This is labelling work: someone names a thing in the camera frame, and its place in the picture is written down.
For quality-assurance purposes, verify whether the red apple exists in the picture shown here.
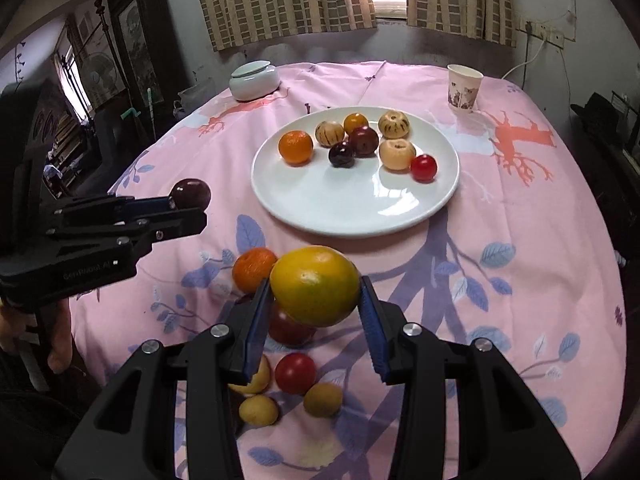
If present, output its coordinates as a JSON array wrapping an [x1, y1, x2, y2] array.
[[267, 302, 318, 348]]

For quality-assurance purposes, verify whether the pink printed tablecloth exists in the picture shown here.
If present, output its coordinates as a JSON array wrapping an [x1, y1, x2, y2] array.
[[70, 60, 628, 480]]

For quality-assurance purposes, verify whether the green handled mop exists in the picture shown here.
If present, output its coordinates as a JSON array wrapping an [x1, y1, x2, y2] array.
[[122, 87, 158, 141]]

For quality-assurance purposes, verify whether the beige round pear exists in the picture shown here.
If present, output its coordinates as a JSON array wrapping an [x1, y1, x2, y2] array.
[[378, 138, 417, 171]]

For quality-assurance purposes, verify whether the dark red plum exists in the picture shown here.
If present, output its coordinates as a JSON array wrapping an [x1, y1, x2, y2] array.
[[347, 125, 380, 158]]

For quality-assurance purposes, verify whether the white lidded ceramic jar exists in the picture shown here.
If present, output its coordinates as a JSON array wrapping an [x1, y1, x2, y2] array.
[[229, 60, 281, 102]]

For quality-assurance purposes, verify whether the printed paper cup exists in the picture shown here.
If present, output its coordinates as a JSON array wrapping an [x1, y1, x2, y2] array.
[[446, 63, 485, 113]]

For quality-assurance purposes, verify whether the white oval plate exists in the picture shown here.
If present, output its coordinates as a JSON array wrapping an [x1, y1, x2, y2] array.
[[250, 106, 460, 237]]

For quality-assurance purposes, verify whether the dark framed picture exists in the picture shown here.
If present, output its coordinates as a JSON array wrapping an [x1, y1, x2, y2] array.
[[107, 0, 166, 106]]

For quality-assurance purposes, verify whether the small beige striped melon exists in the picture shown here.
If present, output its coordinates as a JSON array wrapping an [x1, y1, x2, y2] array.
[[314, 121, 347, 148]]

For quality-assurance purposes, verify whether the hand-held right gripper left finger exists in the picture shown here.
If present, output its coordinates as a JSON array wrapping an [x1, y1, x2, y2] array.
[[52, 275, 276, 480]]

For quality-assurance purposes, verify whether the large beige striped melon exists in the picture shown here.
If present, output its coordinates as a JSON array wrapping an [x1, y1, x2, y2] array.
[[378, 110, 412, 140]]

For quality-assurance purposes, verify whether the wide striped brown curtain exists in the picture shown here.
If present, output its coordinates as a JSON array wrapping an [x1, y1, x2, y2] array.
[[192, 0, 378, 52]]

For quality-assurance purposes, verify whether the electric fan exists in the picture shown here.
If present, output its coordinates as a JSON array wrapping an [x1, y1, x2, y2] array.
[[87, 52, 121, 93]]

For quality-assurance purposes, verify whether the dark purple plum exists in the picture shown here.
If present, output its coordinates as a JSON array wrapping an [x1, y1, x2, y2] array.
[[169, 178, 212, 211], [328, 141, 357, 168]]

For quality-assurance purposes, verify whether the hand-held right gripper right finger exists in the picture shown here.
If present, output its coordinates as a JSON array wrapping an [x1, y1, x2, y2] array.
[[359, 275, 583, 480]]

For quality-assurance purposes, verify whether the black hat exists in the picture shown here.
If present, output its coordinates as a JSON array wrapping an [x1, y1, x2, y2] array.
[[570, 92, 613, 121]]

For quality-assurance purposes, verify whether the red cherry tomato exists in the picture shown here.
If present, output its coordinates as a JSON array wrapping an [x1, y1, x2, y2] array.
[[410, 154, 438, 183], [274, 352, 317, 396]]

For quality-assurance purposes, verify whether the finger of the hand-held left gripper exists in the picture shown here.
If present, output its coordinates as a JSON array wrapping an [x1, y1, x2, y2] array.
[[52, 195, 176, 221], [45, 207, 208, 258]]

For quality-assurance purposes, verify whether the small yellow orange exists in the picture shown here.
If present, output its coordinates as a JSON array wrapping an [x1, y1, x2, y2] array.
[[343, 112, 370, 135]]

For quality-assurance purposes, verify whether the white wall power strip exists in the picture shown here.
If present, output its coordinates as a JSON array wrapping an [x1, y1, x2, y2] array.
[[520, 17, 566, 46]]

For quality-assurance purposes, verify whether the orange tangerine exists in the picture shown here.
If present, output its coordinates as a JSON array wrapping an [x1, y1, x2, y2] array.
[[278, 130, 315, 166], [232, 247, 278, 295]]

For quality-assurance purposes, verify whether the small tan longan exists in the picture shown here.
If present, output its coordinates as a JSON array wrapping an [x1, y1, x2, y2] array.
[[303, 382, 344, 418], [238, 394, 280, 427]]

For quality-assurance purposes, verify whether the person's left hand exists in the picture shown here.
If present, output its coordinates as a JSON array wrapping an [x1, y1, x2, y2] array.
[[0, 300, 73, 376]]

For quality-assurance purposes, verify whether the pale yellow smooth melon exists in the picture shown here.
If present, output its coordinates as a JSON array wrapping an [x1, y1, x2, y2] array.
[[227, 355, 272, 395]]

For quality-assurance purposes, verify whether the white power cable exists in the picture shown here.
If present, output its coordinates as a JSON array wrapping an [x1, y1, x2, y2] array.
[[500, 37, 548, 81]]

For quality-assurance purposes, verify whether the narrow striped brown curtain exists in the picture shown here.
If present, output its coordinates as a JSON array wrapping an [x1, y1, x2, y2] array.
[[405, 0, 518, 47]]

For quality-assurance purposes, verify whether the green yellow orange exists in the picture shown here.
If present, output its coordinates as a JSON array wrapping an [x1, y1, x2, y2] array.
[[269, 246, 362, 328]]

